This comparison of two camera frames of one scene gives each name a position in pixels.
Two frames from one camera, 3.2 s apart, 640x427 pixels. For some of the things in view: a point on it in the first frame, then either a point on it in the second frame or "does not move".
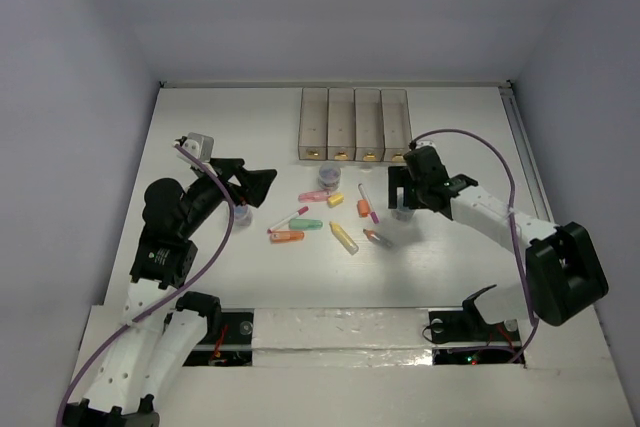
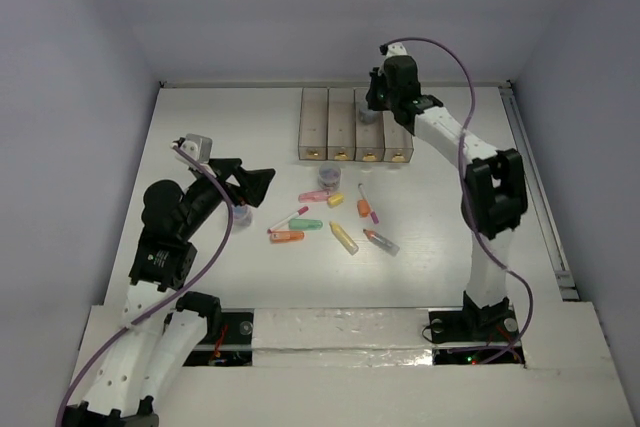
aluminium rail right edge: x=525 y=153 does not move
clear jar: x=243 y=214 does not move
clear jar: x=402 y=213 to x=368 y=116
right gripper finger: x=398 y=176 to x=375 y=94
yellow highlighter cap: x=335 y=199 does not move
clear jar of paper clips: x=329 y=178 does not move
